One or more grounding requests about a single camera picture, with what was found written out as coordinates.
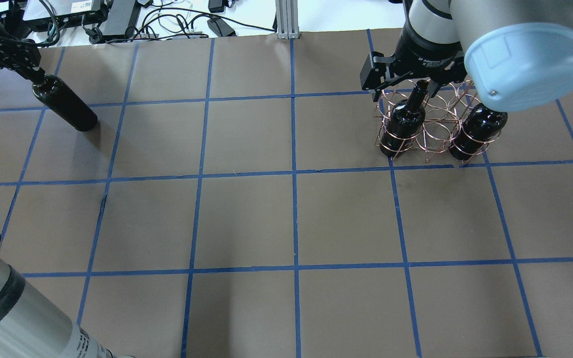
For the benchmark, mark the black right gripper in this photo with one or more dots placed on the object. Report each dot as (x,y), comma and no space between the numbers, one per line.
(423,49)

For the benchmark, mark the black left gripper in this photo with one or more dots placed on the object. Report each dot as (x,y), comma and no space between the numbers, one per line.
(4,53)

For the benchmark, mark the dark glass wine bottle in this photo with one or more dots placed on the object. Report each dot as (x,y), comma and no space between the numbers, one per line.
(405,122)
(54,93)
(480,126)

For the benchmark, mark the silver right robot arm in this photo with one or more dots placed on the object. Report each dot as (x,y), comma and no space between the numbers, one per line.
(519,53)

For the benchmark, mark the black electronics box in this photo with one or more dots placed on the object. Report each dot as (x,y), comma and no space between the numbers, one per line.
(71,13)

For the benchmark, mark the black power adapter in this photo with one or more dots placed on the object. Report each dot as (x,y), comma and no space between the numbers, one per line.
(221,28)

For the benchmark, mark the copper wire wine basket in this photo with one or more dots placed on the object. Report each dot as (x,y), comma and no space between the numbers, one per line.
(445,114)

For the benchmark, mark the aluminium frame post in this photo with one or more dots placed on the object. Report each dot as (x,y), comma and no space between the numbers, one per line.
(287,19)

